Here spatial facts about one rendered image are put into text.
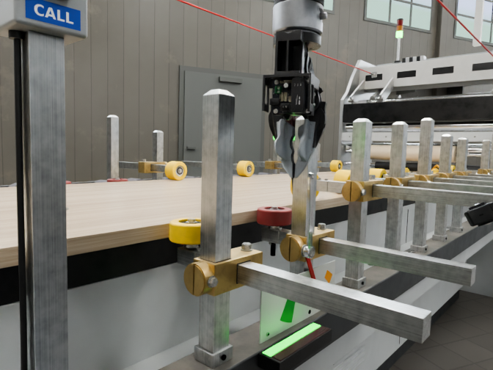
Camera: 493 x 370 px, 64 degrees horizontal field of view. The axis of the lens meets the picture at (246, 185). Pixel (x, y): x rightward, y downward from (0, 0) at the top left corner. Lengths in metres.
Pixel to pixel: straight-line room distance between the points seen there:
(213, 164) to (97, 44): 5.14
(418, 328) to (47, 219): 0.42
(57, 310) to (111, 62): 5.25
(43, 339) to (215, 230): 0.26
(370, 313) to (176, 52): 5.48
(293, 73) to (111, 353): 0.59
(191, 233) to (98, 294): 0.20
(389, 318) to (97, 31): 5.44
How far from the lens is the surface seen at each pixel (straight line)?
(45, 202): 0.46
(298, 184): 0.80
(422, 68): 3.75
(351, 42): 7.26
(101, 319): 0.79
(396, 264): 0.78
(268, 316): 0.75
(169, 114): 5.69
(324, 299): 0.56
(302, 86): 0.57
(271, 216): 0.88
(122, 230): 0.70
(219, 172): 0.60
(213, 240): 0.61
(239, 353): 0.72
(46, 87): 0.46
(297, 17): 0.61
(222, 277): 0.62
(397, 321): 0.52
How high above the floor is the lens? 1.04
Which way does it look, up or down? 5 degrees down
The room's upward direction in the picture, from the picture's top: 2 degrees clockwise
